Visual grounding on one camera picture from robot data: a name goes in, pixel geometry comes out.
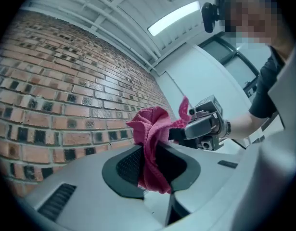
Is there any dark framed window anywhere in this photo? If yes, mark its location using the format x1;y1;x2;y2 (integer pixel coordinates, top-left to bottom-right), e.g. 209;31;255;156
200;31;261;98

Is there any person's right forearm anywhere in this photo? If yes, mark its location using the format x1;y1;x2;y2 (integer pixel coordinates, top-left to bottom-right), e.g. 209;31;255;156
228;111;258;139

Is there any person's head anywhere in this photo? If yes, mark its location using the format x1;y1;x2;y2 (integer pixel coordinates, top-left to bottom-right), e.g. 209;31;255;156
215;0;290;60

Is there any person's dark shirt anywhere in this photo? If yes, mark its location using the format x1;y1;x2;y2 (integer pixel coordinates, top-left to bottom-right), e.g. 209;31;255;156
248;46;292;119

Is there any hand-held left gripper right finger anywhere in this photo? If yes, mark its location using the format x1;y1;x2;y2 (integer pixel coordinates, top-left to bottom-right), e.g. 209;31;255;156
157;141;261;231

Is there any pink cloth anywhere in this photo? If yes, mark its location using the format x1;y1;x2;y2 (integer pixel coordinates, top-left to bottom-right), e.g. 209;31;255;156
126;96;191;194

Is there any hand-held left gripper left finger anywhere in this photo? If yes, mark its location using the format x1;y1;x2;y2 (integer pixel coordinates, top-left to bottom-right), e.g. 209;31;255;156
25;144;166;231

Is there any black head camera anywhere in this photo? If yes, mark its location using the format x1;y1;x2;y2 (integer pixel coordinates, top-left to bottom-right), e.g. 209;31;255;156
201;1;221;33

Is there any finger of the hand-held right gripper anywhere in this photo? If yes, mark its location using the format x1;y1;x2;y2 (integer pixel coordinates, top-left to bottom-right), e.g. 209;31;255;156
168;120;215;141

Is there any ceiling light panel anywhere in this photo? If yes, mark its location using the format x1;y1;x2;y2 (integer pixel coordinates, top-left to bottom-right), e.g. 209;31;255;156
147;0;201;37

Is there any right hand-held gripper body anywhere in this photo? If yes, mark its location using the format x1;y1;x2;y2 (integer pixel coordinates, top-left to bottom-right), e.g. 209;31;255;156
188;94;228;152

